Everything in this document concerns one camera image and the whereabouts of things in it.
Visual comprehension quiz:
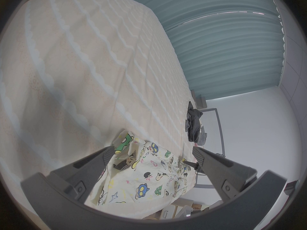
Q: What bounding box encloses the grey bedside table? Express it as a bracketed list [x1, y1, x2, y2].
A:
[191, 90, 207, 109]

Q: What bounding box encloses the black garment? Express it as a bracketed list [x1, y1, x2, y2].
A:
[184, 101, 203, 142]

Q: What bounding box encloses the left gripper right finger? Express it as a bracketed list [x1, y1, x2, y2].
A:
[192, 146, 258, 204]

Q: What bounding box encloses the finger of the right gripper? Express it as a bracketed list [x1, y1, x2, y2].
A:
[186, 161, 201, 172]

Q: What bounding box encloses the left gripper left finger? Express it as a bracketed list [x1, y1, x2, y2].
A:
[49, 147, 116, 203]

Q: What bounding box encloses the grey garment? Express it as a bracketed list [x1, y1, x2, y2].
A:
[198, 126, 208, 146]

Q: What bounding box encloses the blue-green curtain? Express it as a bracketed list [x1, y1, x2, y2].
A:
[99, 0, 287, 100]

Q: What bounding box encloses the bed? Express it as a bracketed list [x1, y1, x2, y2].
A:
[0, 0, 226, 219]

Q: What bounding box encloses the white printed pyjama top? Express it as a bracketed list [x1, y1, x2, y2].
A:
[90, 129, 195, 204]

